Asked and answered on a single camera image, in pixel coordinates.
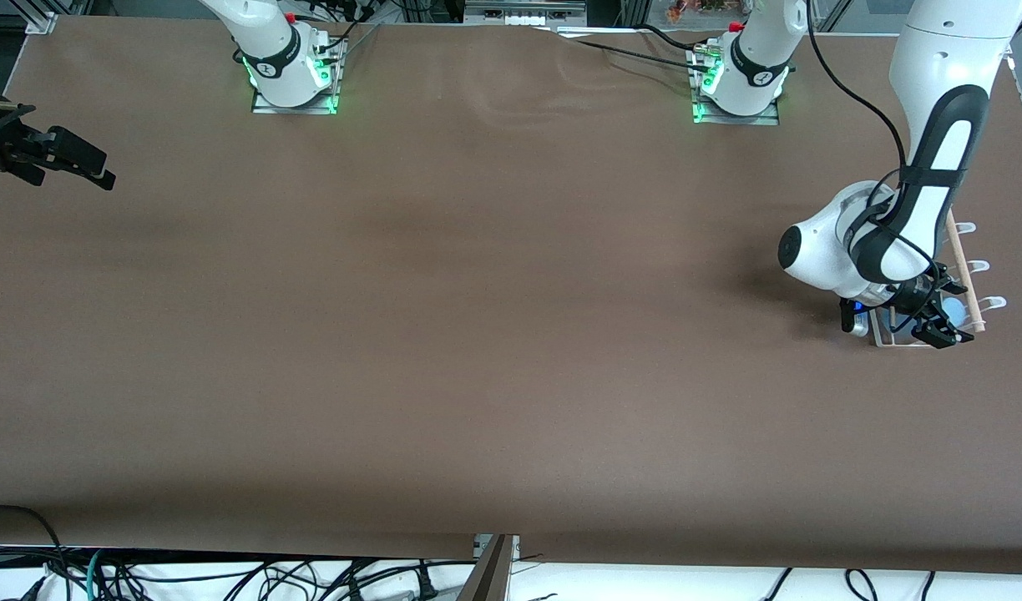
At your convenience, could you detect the white rack with wooden rod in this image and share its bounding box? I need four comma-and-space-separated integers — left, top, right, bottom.
870, 209, 1007, 348

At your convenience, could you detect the orange objects pile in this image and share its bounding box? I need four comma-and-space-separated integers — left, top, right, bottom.
665, 0, 729, 23

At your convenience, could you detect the brown table cover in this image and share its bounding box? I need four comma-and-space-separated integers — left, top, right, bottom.
0, 15, 1022, 575

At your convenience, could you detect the white power strip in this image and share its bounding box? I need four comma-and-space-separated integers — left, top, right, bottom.
463, 0, 589, 28

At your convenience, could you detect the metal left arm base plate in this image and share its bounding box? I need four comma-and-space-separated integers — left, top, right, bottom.
691, 46, 782, 127

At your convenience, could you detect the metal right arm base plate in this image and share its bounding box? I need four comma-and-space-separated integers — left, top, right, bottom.
251, 38, 342, 115

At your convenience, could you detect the black looped cable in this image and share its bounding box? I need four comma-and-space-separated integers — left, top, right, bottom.
0, 504, 65, 601

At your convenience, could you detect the short black base cable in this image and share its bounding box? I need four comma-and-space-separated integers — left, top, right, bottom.
639, 23, 721, 55

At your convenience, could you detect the long black base cable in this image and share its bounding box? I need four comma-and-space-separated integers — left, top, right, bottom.
538, 25, 712, 76

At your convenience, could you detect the teal cable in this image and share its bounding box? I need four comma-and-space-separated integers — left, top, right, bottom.
83, 548, 107, 601

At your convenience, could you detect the aluminium profile post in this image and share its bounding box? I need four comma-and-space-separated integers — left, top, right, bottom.
459, 534, 520, 601

